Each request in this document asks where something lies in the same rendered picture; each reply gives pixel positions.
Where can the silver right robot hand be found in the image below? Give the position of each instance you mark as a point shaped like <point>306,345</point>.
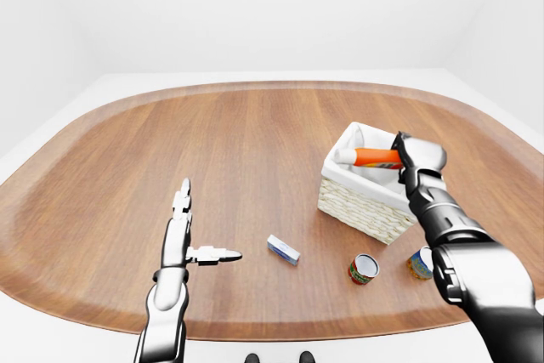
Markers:
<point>418,157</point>

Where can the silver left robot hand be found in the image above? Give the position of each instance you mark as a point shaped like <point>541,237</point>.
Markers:
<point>175,244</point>

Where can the orange ketchup bottle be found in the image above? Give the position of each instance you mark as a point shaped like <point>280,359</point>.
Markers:
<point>374,157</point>

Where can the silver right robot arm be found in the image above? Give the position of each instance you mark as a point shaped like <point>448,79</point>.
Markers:
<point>467,261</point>

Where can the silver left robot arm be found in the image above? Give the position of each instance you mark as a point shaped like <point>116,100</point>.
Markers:
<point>163,312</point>

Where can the white wicker basket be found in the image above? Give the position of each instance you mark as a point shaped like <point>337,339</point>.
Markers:
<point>361,201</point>

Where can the blue yellow tin can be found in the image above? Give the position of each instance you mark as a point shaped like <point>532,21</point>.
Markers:
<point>421,264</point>

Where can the small blue white box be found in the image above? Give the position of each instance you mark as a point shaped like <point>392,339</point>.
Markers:
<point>283,250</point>

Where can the red green tin can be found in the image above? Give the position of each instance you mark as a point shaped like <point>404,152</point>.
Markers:
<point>364,270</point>

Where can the small dark shape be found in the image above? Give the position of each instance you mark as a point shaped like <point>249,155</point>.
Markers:
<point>252,358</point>
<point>307,357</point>

